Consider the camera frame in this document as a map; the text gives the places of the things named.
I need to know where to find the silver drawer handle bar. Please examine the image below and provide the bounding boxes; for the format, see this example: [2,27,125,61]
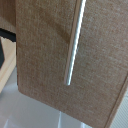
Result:
[62,0,88,87]

